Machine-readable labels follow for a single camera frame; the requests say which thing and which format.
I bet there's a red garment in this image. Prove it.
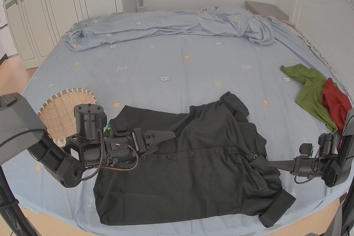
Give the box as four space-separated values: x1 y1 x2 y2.
322 78 353 133

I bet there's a round woven basket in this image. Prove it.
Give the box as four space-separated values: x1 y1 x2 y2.
37 88 98 148

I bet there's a green garment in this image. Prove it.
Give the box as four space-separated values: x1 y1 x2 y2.
280 63 339 132

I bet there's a pale blue quilt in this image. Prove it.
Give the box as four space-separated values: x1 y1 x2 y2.
64 6 275 52

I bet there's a black shirt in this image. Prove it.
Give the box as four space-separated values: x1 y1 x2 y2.
93 91 296 228

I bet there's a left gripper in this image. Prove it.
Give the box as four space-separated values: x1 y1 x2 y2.
105 130 176 167

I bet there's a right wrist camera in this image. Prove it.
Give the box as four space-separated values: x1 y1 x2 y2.
299 143 315 158

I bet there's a grey bedside table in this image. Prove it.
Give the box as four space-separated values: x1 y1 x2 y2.
246 1 289 21

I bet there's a bed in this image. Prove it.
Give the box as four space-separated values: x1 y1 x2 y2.
0 0 354 236

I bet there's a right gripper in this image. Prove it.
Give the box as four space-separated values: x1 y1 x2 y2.
290 156 317 178

